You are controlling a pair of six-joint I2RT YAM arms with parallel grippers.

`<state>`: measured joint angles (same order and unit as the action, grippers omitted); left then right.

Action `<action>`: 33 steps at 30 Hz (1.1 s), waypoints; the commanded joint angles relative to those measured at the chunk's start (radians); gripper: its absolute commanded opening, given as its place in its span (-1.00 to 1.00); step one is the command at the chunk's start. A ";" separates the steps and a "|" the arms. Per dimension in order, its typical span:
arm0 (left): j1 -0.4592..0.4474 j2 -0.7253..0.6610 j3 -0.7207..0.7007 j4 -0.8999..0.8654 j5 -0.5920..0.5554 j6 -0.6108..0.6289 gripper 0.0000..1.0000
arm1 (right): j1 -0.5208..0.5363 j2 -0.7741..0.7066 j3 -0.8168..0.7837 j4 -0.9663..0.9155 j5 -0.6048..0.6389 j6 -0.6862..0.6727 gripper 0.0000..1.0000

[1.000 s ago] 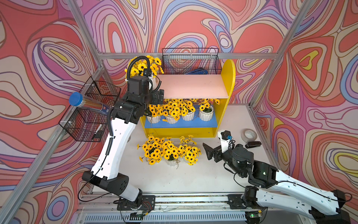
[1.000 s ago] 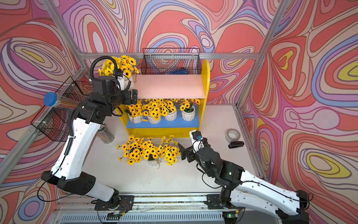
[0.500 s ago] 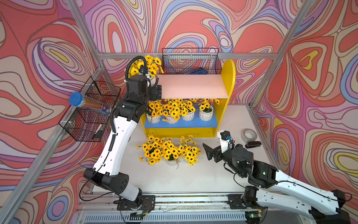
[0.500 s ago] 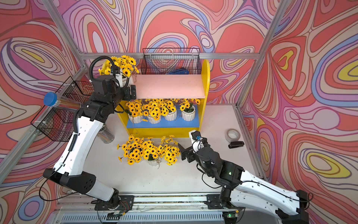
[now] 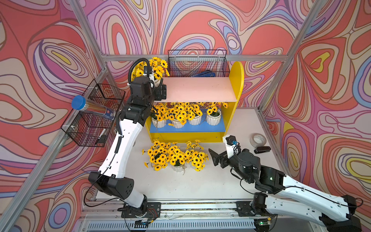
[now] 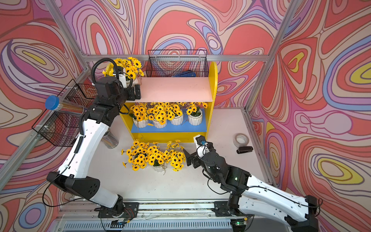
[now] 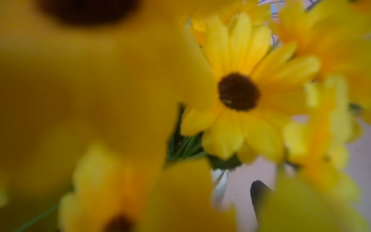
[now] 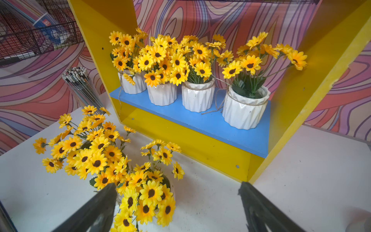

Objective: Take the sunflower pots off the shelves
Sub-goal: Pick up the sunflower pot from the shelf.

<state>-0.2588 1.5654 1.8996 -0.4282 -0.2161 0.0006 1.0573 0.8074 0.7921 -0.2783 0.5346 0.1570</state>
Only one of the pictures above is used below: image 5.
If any aluminium frame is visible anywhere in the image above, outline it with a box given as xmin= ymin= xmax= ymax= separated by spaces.
xmin=1 ymin=1 xmax=313 ymax=232

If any yellow wooden shelf unit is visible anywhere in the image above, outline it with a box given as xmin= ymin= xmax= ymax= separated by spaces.
xmin=128 ymin=57 xmax=244 ymax=143

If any blue capped pencil tube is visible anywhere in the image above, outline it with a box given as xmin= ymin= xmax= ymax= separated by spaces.
xmin=71 ymin=95 xmax=115 ymax=120

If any black wire basket rear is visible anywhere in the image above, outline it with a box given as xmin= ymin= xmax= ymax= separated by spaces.
xmin=168 ymin=48 xmax=230 ymax=77

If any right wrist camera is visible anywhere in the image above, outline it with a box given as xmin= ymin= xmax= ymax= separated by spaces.
xmin=223 ymin=135 xmax=241 ymax=159

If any black wire basket left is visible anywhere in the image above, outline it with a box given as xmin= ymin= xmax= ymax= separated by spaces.
xmin=61 ymin=80 xmax=126 ymax=147

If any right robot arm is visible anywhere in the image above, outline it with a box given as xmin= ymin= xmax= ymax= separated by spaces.
xmin=209 ymin=149 xmax=362 ymax=232

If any blue object in rear basket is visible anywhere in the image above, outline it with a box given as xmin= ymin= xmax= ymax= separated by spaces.
xmin=193 ymin=70 xmax=216 ymax=77

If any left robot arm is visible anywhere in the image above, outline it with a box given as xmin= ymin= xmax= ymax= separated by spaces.
xmin=88 ymin=57 xmax=167 ymax=217

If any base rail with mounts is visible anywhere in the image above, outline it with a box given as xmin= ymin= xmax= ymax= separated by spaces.
xmin=75 ymin=199 xmax=326 ymax=232

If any small black device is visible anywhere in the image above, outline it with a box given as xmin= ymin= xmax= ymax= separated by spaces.
xmin=254 ymin=146 xmax=271 ymax=154

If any clear packing tape roll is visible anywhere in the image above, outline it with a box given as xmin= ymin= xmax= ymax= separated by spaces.
xmin=250 ymin=133 xmax=267 ymax=148

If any black wire basket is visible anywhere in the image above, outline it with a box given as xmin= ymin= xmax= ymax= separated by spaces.
xmin=61 ymin=80 xmax=126 ymax=147
xmin=168 ymin=48 xmax=230 ymax=77

